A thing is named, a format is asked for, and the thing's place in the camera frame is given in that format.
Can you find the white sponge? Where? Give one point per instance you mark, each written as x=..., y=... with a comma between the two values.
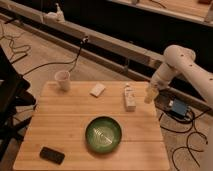
x=97, y=90

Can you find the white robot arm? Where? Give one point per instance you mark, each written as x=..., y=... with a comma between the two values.
x=180, y=60

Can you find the white object on rail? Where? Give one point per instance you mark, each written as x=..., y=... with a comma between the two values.
x=57, y=16

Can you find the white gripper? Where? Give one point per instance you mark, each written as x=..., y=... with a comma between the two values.
x=156, y=84

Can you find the white paper cup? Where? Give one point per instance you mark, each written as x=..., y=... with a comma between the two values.
x=63, y=79

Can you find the green bowl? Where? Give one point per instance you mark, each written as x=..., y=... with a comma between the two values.
x=103, y=135

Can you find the blue power box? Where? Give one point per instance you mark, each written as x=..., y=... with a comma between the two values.
x=178, y=108

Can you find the black chair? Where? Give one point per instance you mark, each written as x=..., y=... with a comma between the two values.
x=13, y=93

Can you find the black eraser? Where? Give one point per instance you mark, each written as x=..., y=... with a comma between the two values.
x=52, y=155

